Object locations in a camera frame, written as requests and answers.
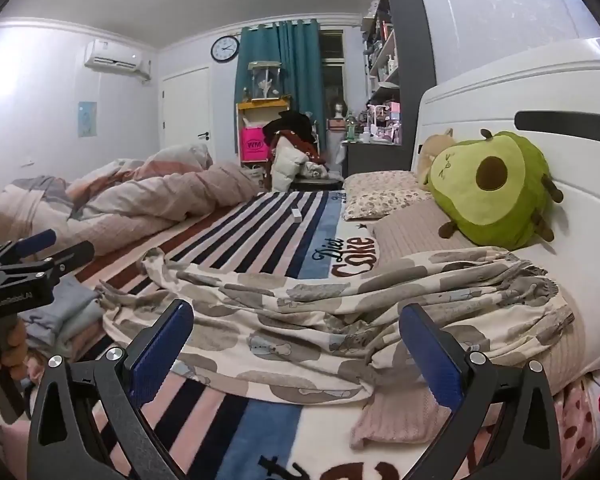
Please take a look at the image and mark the dark round stool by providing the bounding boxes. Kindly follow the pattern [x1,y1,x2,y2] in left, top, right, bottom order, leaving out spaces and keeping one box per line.
[290,176,345,192]

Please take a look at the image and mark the stack of folded clothes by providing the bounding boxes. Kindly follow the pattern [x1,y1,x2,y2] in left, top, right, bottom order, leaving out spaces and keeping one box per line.
[17,275,111,361]

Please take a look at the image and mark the white puffer jacket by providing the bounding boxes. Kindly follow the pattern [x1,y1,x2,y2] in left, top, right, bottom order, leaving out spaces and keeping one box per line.
[271,132,312,192]

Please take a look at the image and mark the yellow shelf rack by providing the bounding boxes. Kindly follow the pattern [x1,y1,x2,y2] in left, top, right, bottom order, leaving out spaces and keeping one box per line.
[236,97,293,166]

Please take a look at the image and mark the person's left hand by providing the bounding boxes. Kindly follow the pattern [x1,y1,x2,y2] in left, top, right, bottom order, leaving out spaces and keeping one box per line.
[0,317,29,386]

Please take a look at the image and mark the white door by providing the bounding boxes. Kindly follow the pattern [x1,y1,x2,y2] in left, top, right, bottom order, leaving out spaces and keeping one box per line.
[160,66,213,153]

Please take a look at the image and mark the round wall clock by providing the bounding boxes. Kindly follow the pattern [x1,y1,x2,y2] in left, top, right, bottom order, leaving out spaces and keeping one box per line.
[210,35,241,64]

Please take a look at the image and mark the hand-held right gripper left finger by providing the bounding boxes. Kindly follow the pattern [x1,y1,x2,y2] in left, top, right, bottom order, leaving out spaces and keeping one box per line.
[27,299,196,480]

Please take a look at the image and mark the tan dog plush toy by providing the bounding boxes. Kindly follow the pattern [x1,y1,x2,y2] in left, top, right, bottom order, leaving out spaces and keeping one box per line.
[416,128,456,191]

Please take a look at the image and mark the white air conditioner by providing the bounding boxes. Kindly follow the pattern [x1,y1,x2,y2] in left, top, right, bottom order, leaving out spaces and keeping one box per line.
[84,38,152,81]

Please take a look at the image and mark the dark grey desk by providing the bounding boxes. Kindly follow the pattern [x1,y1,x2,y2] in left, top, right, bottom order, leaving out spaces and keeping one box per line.
[341,140,416,178]

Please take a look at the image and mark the floral pillow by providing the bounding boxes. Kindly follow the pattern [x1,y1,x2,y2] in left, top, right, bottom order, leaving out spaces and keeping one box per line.
[341,170,433,222]

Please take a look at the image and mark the white bed headboard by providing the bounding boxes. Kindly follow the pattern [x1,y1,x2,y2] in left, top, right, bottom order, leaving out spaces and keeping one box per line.
[410,35,600,376]

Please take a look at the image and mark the pink striped quilt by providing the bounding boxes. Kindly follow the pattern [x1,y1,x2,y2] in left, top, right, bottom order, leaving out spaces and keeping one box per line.
[0,142,261,256]

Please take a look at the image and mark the teal curtain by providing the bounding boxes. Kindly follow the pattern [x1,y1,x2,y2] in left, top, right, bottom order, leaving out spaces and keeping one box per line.
[234,19,322,161]

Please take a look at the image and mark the pink dotted bed sheet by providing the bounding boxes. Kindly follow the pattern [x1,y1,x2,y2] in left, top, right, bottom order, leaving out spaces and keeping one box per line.
[555,370,600,480]

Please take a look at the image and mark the green avocado plush toy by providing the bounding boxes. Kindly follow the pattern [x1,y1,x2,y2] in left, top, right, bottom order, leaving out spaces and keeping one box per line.
[426,129,565,251]

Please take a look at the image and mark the glass display case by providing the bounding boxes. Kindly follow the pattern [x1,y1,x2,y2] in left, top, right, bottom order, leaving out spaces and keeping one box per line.
[247,61,283,101]

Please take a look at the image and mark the mannequin head with wig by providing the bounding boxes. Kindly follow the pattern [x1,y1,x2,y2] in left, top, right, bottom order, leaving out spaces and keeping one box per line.
[327,97,348,131]

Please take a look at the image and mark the light blue wall poster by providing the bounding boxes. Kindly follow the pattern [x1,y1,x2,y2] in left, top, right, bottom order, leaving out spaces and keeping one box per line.
[77,101,98,138]

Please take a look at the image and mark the dark grey bookshelf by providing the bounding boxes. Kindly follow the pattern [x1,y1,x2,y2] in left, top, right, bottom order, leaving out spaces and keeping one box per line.
[361,0,437,171]

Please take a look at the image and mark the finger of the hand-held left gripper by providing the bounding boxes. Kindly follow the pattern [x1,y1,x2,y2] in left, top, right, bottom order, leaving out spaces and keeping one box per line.
[0,229,57,273]
[0,240,96,281]

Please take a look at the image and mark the dark clothes pile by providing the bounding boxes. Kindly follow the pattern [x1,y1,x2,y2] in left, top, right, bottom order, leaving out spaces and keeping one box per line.
[262,110,331,166]

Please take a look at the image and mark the dark window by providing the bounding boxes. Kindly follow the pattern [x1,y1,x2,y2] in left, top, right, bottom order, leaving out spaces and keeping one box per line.
[320,30,346,126]

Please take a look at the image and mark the striped printed blanket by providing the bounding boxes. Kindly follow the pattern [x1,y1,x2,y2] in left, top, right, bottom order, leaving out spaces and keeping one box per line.
[0,187,506,480]

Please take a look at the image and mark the pink knit pillow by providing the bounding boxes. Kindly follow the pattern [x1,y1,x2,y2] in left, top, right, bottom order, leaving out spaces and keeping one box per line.
[350,201,588,453]

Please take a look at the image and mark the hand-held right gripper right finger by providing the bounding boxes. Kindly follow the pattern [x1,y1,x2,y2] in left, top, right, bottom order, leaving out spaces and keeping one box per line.
[399,302,563,480]

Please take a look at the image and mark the cream grey patterned pants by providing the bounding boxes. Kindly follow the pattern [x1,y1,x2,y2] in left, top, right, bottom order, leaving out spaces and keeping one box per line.
[96,246,576,403]

